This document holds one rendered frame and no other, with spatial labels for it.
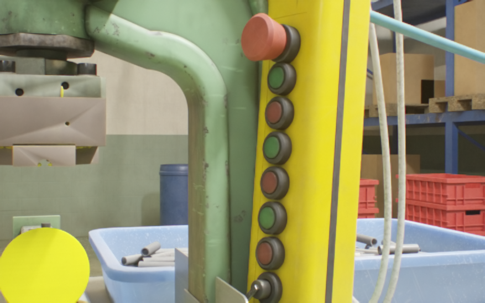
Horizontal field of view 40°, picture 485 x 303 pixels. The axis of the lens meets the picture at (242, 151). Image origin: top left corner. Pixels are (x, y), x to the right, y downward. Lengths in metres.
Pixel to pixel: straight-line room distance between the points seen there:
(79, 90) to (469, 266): 0.60
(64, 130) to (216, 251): 0.18
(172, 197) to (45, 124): 7.03
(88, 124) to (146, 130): 8.41
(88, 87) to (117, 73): 8.36
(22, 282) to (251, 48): 0.26
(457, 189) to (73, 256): 3.88
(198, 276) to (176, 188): 6.90
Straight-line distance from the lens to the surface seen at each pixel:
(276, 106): 0.57
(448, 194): 4.30
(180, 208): 7.53
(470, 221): 4.41
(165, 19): 0.61
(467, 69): 6.89
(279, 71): 0.58
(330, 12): 0.58
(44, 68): 0.57
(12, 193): 8.83
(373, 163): 8.43
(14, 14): 0.58
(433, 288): 0.94
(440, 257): 0.92
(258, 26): 0.57
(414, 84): 8.28
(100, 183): 8.87
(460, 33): 7.02
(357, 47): 0.60
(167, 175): 7.55
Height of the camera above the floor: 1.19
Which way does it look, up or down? 1 degrees down
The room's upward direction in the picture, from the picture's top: straight up
